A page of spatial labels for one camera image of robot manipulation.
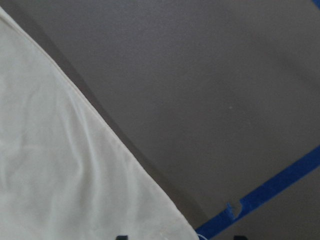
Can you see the cream printed long-sleeve shirt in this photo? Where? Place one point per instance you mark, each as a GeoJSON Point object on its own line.
{"type": "Point", "coordinates": [64, 173]}

